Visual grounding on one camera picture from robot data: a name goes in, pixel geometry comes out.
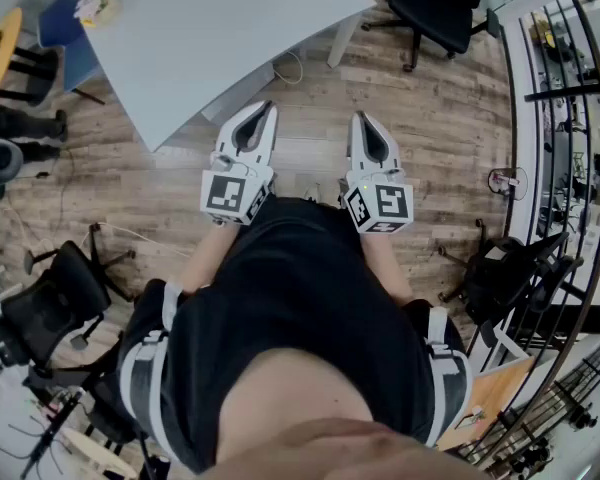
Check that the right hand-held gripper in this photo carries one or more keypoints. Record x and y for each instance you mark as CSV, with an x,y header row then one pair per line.
x,y
392,203

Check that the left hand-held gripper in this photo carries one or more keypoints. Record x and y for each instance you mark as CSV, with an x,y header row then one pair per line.
x,y
225,193

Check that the floral wet wipes pack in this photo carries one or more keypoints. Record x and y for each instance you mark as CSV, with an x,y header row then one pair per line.
x,y
99,4

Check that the person's left forearm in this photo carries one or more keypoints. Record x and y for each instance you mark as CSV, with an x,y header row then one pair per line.
x,y
207,258

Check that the person's right forearm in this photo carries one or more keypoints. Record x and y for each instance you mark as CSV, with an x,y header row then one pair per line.
x,y
387,268

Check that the grey table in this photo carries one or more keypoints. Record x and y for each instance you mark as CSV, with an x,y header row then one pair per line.
x,y
205,43

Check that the black office chair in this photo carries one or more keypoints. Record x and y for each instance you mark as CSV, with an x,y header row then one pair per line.
x,y
505,268
437,8
55,298

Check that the person's torso in black shirt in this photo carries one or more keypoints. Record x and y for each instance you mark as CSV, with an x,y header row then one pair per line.
x,y
290,293

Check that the blue chair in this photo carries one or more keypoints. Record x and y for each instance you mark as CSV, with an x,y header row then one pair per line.
x,y
62,33

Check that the black table base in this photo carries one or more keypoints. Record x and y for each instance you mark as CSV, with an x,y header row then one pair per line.
x,y
27,128

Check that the black metal railing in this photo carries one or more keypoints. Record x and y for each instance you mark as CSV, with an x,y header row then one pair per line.
x,y
587,93

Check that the yellow round table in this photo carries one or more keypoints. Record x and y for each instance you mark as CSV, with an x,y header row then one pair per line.
x,y
0,58

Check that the orange wooden board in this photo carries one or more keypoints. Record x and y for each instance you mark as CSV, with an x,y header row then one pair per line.
x,y
495,388

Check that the black tripod stand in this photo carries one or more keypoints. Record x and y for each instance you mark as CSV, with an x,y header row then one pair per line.
x,y
50,428

